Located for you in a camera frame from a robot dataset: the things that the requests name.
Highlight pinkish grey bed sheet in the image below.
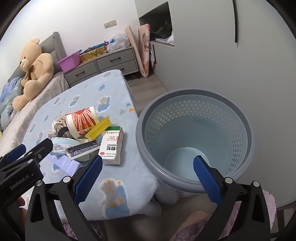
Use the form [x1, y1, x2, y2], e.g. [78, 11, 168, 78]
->
[0, 71, 70, 158]

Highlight red white paper cup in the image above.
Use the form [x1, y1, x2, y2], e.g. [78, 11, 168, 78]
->
[65, 106, 100, 139]

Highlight white wardrobe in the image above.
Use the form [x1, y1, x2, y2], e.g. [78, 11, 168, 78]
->
[134, 0, 296, 209]

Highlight yellow plastic lid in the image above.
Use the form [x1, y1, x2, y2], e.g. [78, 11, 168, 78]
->
[85, 116, 112, 140]

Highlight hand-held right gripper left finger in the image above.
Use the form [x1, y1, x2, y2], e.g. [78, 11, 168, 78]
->
[25, 155, 109, 241]

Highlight beige teddy bear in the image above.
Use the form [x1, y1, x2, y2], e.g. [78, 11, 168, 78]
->
[12, 38, 55, 111]

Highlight white paper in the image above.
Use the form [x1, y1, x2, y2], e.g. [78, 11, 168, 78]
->
[48, 115, 70, 139]

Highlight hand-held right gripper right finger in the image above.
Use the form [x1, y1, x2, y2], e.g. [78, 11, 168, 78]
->
[193, 155, 271, 241]

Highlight patterned playing card box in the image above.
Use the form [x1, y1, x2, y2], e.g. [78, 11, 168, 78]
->
[65, 140, 102, 160]

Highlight light blue plastic packet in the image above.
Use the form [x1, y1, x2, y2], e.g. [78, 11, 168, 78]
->
[50, 137, 90, 163]

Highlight black wardrobe handle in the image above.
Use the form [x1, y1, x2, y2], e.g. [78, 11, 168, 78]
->
[232, 0, 238, 43]

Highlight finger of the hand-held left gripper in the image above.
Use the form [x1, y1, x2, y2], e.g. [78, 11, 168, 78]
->
[0, 144, 27, 165]
[0, 138, 54, 173]

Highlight clear plastic bag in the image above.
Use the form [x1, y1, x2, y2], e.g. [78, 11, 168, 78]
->
[107, 33, 130, 52]

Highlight purple plastic basin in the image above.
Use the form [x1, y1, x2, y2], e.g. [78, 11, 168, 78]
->
[57, 51, 81, 72]

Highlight grey perforated plastic bin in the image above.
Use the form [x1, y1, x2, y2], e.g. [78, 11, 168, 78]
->
[136, 89, 254, 204]

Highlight grey drawer nightstand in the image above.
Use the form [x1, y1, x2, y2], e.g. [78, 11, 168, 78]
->
[95, 46, 139, 76]
[63, 61, 100, 87]

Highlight grey bed headboard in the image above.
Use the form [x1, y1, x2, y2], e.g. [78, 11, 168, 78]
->
[8, 32, 66, 81]

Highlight black band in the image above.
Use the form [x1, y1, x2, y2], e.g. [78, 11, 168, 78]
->
[57, 127, 73, 139]

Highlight blue wrapped rolls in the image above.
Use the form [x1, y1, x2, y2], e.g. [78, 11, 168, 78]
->
[84, 42, 109, 52]

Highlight gold gift boxes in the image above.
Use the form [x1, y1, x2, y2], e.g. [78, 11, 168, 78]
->
[80, 46, 108, 62]

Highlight white medicine box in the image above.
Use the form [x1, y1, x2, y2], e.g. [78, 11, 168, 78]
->
[98, 126, 124, 165]

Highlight plain pink board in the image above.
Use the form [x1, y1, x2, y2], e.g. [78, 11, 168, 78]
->
[125, 26, 148, 78]

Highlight blue patterned quilt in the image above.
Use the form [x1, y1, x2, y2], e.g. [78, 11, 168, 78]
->
[0, 77, 22, 130]

